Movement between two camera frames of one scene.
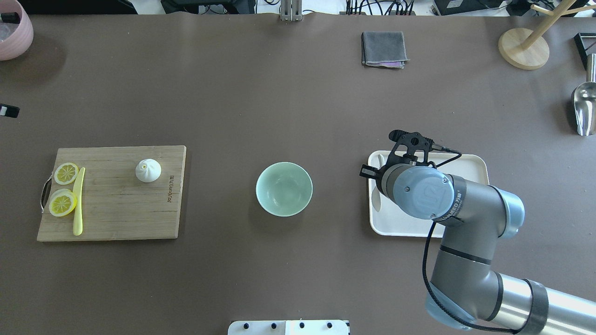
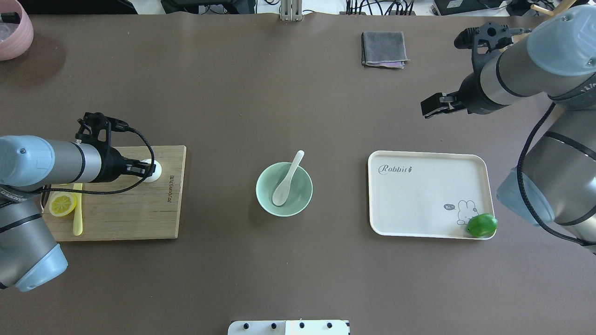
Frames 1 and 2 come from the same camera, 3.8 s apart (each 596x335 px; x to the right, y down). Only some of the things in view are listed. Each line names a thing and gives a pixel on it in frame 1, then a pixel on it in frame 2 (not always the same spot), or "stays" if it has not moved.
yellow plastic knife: [77, 228] stays
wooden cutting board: [115, 193] stays
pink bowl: [15, 38] stays
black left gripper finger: [6, 110] → [143, 171]
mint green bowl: [284, 189] stays
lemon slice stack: [62, 202] stays
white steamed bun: [148, 170] stays
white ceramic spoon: [376, 197] → [281, 193]
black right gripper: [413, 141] → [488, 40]
